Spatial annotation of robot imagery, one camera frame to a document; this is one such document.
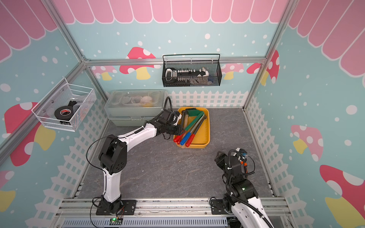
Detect red-handled small hoe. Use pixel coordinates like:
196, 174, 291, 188
174, 108, 196, 145

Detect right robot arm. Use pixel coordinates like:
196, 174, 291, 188
208, 148, 274, 228

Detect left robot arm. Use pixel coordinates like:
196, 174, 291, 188
93, 97, 183, 217

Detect yellow plastic storage tray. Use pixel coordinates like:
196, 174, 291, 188
177, 107, 210, 149

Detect translucent green storage box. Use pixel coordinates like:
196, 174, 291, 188
104, 90, 168, 126

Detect white socket bit set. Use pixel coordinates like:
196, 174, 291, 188
163, 68, 210, 85

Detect black tape roll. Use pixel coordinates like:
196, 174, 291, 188
54, 106, 74, 121

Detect green circuit board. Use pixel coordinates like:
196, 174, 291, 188
109, 218, 123, 226

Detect black wire mesh basket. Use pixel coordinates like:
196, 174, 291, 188
162, 54, 222, 87

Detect white wire wall basket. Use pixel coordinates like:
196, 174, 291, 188
32, 78, 97, 132

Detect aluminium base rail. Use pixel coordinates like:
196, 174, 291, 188
52, 198, 294, 228

